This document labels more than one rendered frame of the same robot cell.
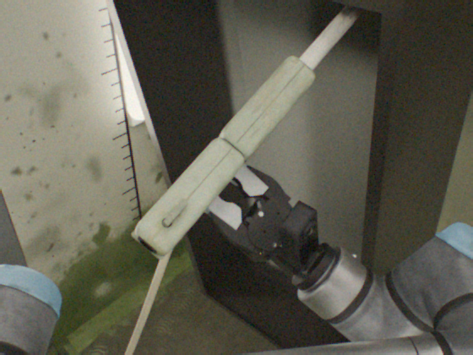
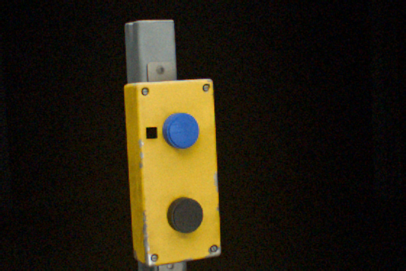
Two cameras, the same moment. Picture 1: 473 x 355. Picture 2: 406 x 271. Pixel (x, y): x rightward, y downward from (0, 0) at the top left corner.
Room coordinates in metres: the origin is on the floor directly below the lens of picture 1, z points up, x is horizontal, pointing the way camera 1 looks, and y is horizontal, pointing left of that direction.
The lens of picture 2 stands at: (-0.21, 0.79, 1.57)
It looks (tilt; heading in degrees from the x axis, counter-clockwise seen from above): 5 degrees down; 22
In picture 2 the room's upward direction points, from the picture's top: 3 degrees counter-clockwise
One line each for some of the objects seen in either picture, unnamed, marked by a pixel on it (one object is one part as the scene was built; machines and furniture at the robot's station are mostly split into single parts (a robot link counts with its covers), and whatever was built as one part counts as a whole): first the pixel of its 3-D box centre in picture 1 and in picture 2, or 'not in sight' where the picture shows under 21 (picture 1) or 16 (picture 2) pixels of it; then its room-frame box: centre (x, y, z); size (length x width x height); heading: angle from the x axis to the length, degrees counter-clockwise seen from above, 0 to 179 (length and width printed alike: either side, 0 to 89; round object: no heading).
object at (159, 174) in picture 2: not in sight; (172, 170); (0.86, 1.28, 1.42); 0.12 x 0.06 x 0.26; 139
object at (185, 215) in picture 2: not in sight; (185, 214); (0.84, 1.25, 1.36); 0.05 x 0.02 x 0.05; 139
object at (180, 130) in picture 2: not in sight; (180, 130); (0.84, 1.25, 1.48); 0.05 x 0.02 x 0.05; 139
